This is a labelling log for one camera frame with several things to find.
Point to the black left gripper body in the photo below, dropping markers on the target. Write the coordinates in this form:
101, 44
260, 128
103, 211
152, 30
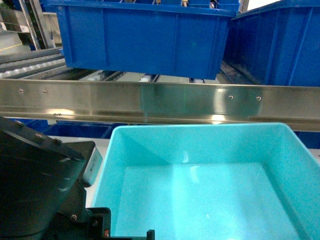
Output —
74, 221

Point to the teal plastic bin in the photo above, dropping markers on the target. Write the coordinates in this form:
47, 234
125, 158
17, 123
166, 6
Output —
254, 181

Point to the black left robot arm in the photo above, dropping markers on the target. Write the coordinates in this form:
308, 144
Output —
43, 184

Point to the blue bins on lower shelf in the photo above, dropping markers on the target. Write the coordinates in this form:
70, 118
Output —
80, 129

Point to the roller conveyor shelf tracks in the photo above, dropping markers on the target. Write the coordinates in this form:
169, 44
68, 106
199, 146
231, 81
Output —
51, 65

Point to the blue bin on shelf centre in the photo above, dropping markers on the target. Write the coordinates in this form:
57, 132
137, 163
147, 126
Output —
142, 36

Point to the blue bin on shelf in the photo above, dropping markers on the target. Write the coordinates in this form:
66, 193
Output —
277, 44
142, 36

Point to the blue bin on shelf right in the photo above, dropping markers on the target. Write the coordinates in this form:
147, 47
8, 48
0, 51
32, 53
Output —
277, 44

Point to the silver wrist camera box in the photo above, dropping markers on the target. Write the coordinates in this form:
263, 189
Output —
91, 170

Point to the stainless steel shelf front rail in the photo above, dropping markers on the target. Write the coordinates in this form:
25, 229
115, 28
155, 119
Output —
160, 103

